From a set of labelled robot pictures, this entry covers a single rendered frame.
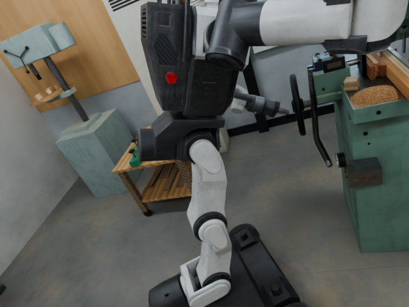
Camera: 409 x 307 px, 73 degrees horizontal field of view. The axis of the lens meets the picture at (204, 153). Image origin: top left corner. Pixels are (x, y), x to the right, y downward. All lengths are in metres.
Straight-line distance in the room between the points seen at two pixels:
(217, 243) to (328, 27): 0.86
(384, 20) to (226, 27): 0.29
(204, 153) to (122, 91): 2.16
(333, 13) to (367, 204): 1.06
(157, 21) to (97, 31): 2.13
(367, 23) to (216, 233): 0.84
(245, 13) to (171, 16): 0.23
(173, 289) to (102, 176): 1.69
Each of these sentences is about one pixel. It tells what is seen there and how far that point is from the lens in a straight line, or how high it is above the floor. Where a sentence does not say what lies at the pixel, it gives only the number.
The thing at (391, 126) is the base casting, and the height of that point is 0.75.
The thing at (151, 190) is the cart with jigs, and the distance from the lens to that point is 2.35.
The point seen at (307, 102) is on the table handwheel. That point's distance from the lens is 1.35.
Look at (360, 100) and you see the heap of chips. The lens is 1.08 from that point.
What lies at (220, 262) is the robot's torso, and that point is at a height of 0.40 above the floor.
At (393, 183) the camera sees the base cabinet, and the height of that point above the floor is 0.46.
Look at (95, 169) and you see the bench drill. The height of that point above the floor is 0.34.
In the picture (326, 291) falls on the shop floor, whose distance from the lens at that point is 1.62.
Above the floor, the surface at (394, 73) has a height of 0.94.
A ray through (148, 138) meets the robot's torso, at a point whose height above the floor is 1.07.
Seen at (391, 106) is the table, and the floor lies 0.88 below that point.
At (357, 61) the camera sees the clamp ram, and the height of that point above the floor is 0.95.
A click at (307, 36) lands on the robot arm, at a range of 0.60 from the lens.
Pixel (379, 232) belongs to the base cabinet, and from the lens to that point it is 1.63.
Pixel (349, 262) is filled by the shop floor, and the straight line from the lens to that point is 1.71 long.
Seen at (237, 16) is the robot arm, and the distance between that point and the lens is 0.66.
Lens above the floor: 1.41
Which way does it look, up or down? 30 degrees down
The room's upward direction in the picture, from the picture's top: 23 degrees counter-clockwise
